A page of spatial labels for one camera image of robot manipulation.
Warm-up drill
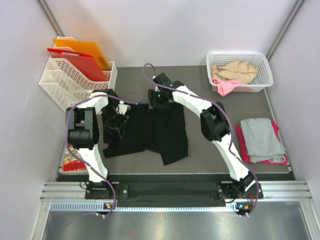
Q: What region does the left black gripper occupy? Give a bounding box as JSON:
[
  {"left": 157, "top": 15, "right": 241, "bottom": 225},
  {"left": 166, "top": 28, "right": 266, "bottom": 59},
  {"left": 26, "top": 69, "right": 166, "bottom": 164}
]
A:
[{"left": 101, "top": 105, "right": 129, "bottom": 139}]

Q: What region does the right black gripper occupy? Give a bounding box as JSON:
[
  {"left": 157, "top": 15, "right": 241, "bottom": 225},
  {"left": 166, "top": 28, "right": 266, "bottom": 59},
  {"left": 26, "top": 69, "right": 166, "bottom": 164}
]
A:
[{"left": 148, "top": 89, "right": 169, "bottom": 113}]

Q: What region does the black t-shirt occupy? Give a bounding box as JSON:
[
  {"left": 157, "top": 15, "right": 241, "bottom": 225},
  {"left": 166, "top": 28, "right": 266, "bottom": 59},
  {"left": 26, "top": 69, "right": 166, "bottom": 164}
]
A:
[{"left": 103, "top": 102, "right": 189, "bottom": 166}]

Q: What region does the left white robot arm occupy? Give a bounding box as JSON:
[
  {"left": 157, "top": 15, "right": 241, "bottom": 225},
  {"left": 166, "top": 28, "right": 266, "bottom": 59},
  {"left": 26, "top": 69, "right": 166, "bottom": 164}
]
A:
[{"left": 65, "top": 88, "right": 130, "bottom": 199}]

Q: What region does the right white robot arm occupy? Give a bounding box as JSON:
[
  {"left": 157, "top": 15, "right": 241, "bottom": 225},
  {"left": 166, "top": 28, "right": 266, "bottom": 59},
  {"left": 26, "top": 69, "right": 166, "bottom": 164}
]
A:
[{"left": 148, "top": 73, "right": 260, "bottom": 198}]

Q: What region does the white perforated file organizer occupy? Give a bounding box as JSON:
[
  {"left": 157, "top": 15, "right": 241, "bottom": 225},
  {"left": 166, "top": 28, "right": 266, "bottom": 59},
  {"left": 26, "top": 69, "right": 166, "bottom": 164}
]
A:
[{"left": 39, "top": 45, "right": 118, "bottom": 111}]

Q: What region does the red children's book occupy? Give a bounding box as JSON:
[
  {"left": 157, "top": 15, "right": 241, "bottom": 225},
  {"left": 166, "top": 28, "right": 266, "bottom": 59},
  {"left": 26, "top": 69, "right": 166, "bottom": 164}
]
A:
[{"left": 61, "top": 148, "right": 88, "bottom": 174}]

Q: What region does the red folder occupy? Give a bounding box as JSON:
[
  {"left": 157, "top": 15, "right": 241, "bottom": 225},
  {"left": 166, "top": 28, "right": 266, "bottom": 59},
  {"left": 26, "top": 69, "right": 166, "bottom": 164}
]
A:
[{"left": 47, "top": 48, "right": 109, "bottom": 82}]

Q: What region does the pink t-shirt in basket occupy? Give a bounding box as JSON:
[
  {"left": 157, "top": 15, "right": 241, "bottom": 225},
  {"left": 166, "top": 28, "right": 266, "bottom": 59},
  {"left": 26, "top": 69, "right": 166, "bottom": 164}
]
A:
[{"left": 212, "top": 77, "right": 242, "bottom": 96}]

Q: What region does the orange folder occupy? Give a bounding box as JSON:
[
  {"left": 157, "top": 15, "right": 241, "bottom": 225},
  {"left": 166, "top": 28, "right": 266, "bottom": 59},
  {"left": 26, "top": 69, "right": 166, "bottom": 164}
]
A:
[{"left": 52, "top": 37, "right": 110, "bottom": 71}]

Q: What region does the beige t-shirt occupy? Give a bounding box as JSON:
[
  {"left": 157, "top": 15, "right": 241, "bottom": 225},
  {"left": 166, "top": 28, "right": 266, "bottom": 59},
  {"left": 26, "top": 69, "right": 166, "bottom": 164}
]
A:
[{"left": 210, "top": 61, "right": 259, "bottom": 85}]

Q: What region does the folded magenta t-shirt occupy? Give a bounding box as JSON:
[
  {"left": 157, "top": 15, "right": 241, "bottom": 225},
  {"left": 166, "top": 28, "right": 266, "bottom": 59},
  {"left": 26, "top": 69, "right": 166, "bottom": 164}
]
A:
[{"left": 235, "top": 120, "right": 288, "bottom": 166}]

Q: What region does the white plastic laundry basket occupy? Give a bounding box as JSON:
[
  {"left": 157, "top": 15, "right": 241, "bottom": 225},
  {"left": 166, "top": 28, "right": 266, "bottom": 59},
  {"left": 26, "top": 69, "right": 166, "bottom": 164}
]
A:
[{"left": 206, "top": 51, "right": 274, "bottom": 96}]

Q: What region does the folded grey t-shirt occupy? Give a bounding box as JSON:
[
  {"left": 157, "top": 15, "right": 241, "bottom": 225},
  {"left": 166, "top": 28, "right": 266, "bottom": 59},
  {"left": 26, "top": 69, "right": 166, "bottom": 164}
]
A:
[{"left": 240, "top": 118, "right": 286, "bottom": 164}]

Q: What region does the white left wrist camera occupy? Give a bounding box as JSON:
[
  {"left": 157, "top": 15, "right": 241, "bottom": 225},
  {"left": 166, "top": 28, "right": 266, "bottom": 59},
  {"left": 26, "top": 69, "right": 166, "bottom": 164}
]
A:
[{"left": 117, "top": 101, "right": 131, "bottom": 115}]

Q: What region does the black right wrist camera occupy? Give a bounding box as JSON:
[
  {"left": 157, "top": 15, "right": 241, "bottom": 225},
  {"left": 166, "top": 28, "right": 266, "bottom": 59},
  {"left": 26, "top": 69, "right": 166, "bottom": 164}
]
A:
[{"left": 153, "top": 73, "right": 184, "bottom": 91}]

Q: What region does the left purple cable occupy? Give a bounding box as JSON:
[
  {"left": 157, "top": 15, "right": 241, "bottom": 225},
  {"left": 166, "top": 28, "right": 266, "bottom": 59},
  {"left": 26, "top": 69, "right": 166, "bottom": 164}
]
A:
[{"left": 64, "top": 91, "right": 143, "bottom": 218}]

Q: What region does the purple cable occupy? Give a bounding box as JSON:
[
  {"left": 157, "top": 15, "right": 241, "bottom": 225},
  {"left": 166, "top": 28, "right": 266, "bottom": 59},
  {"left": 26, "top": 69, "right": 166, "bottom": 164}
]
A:
[
  {"left": 64, "top": 91, "right": 143, "bottom": 218},
  {"left": 142, "top": 62, "right": 260, "bottom": 217}
]

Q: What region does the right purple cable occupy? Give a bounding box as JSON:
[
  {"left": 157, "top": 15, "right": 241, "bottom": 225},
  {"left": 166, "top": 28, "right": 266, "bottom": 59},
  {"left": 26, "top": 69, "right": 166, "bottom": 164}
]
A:
[{"left": 142, "top": 62, "right": 260, "bottom": 217}]

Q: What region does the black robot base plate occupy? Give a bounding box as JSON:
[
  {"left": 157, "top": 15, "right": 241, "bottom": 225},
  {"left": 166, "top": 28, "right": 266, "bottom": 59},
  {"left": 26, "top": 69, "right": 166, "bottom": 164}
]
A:
[{"left": 84, "top": 174, "right": 264, "bottom": 207}]

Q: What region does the aluminium frame rail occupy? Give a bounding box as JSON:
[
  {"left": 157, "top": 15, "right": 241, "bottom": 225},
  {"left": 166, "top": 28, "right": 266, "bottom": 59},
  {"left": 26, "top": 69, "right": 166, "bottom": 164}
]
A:
[{"left": 40, "top": 181, "right": 312, "bottom": 202}]

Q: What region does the white slotted cable duct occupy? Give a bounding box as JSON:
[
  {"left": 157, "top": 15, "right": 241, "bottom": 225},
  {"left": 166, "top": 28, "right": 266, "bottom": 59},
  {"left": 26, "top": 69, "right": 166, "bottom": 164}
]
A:
[{"left": 50, "top": 201, "right": 249, "bottom": 213}]

